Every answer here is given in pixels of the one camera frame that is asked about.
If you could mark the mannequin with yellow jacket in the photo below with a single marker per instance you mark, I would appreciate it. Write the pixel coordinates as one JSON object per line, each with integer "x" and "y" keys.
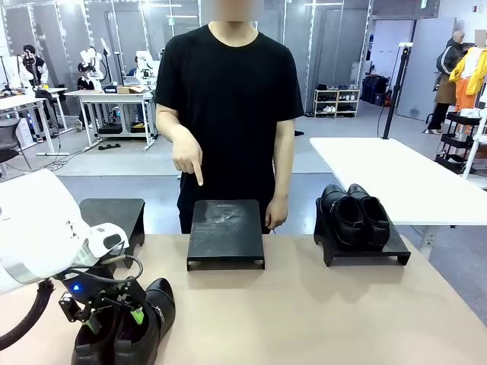
{"x": 473, "y": 64}

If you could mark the person's right forearm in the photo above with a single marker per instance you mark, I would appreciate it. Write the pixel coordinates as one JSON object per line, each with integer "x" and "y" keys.
{"x": 167, "y": 118}

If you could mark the bystander in dark jacket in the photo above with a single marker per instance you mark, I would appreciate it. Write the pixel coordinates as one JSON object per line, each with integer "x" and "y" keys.
{"x": 449, "y": 61}

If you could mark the person's left forearm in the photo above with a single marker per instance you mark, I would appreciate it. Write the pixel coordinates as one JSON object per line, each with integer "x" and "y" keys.
{"x": 283, "y": 175}

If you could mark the person's left hand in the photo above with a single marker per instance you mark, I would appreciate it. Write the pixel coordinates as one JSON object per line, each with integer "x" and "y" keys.
{"x": 277, "y": 213}

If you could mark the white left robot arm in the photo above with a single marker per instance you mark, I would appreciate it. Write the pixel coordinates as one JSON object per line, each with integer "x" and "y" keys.
{"x": 38, "y": 228}

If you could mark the white side table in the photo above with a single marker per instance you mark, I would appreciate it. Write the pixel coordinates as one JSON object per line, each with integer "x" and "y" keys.
{"x": 380, "y": 171}

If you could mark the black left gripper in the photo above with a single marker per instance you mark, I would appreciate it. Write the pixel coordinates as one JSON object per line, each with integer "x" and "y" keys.
{"x": 97, "y": 283}

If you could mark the black power strip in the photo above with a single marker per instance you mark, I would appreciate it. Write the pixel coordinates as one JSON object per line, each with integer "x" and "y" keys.
{"x": 109, "y": 146}

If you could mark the black tripod pole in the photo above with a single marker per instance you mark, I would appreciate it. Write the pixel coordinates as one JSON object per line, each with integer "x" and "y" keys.
{"x": 393, "y": 95}

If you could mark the person's right hand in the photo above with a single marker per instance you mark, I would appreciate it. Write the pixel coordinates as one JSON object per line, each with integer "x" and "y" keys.
{"x": 186, "y": 152}

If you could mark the person in black t-shirt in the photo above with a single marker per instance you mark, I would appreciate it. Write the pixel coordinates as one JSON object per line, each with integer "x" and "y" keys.
{"x": 228, "y": 95}

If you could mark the standing person in varsity jacket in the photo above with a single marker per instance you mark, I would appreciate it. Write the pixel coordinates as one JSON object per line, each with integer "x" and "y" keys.
{"x": 32, "y": 64}

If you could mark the dark grey shoe stand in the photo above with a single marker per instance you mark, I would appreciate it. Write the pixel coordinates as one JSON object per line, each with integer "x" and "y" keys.
{"x": 226, "y": 232}
{"x": 110, "y": 213}
{"x": 365, "y": 252}

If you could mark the dark blue bins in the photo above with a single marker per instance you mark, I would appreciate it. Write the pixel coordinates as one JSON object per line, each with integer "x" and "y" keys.
{"x": 374, "y": 89}

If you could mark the white desk with cardboard box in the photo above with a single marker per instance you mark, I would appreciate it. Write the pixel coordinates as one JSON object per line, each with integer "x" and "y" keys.
{"x": 114, "y": 99}

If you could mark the seated person with headset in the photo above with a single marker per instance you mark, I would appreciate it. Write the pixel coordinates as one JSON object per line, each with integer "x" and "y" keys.
{"x": 86, "y": 81}

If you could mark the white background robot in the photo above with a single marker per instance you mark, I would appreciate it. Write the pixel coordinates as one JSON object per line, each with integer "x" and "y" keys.
{"x": 93, "y": 61}
{"x": 146, "y": 64}

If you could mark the black utility cart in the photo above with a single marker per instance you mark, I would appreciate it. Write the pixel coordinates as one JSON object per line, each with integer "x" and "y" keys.
{"x": 454, "y": 140}

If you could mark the flat cardboard box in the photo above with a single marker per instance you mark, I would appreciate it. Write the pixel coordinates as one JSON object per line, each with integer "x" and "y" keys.
{"x": 131, "y": 89}

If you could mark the black perforated leather buckle shoe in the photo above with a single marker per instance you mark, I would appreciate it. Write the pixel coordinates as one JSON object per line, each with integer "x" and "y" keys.
{"x": 91, "y": 346}
{"x": 160, "y": 296}

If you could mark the white shoe rack with shoes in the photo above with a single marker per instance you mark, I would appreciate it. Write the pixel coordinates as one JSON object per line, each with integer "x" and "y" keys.
{"x": 336, "y": 102}

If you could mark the white height-adjustable desk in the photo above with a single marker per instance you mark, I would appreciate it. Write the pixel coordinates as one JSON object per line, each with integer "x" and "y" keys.
{"x": 23, "y": 102}

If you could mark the black office chair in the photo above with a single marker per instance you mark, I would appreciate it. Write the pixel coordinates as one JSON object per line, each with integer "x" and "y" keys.
{"x": 9, "y": 140}

